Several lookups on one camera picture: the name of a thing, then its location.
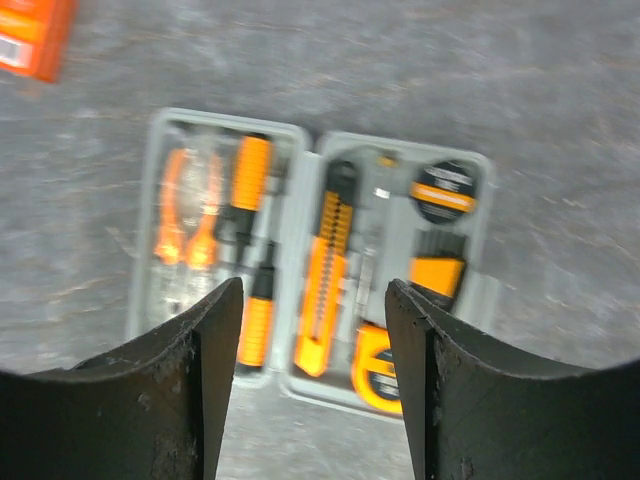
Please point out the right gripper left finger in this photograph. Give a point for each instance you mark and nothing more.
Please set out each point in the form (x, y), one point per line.
(152, 408)

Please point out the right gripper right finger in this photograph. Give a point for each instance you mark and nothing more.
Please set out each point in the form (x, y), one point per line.
(476, 407)

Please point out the orange tape measure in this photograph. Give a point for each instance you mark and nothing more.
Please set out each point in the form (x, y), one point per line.
(373, 371)

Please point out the orange handled large screwdriver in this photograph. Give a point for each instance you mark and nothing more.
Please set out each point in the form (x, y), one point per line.
(258, 316)

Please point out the orange utility knife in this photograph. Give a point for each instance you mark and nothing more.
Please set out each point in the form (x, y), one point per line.
(327, 267)

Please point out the orange pliers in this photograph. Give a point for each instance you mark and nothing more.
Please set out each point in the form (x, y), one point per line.
(191, 195)

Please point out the grey plastic tool case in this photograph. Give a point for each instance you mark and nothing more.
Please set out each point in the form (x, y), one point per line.
(315, 229)

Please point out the orange handled small screwdriver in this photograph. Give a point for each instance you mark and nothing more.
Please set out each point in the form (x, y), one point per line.
(248, 182)

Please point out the hex key set orange holder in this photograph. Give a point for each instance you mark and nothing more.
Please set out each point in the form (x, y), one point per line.
(438, 265)

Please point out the black electrical tape roll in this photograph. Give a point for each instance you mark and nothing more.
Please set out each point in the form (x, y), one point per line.
(445, 191)

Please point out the orange red cardboard box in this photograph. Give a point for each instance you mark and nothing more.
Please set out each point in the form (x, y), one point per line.
(34, 36)

